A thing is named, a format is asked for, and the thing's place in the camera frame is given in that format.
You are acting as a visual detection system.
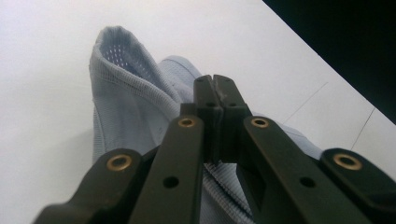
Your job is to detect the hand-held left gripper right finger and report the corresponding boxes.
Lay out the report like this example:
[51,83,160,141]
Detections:
[213,74,253,164]

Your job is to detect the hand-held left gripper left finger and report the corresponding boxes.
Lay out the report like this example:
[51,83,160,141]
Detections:
[180,74,224,164]

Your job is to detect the light blue tank top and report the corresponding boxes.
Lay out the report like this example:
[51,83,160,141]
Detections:
[89,25,324,224]

